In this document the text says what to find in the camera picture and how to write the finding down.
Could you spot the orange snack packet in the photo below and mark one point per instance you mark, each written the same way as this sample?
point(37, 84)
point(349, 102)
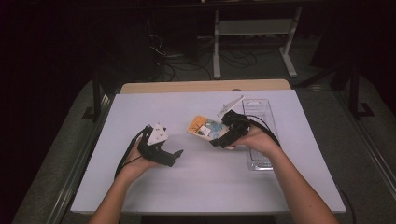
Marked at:
point(202, 127)

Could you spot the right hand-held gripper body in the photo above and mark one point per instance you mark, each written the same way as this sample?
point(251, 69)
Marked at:
point(236, 124)

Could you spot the grey metal rail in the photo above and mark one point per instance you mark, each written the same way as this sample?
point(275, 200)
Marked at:
point(367, 146)
point(81, 158)

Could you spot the white metal stand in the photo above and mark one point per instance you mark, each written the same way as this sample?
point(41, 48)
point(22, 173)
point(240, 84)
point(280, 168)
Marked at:
point(255, 27)

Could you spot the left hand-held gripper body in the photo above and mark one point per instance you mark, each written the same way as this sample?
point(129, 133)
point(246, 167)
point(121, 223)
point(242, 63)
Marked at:
point(154, 146)

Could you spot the black metal stand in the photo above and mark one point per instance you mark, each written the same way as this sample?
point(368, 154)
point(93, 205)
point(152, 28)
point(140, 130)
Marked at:
point(355, 93)
point(96, 93)

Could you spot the person's right hand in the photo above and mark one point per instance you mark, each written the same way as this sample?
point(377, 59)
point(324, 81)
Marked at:
point(260, 140)

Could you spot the light wooden table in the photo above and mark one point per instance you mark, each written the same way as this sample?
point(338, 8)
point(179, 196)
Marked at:
point(202, 86)

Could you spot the clear plastic box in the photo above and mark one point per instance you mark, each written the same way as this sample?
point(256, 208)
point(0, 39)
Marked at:
point(260, 109)

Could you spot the person's left hand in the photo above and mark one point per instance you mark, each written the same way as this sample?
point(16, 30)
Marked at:
point(137, 163)

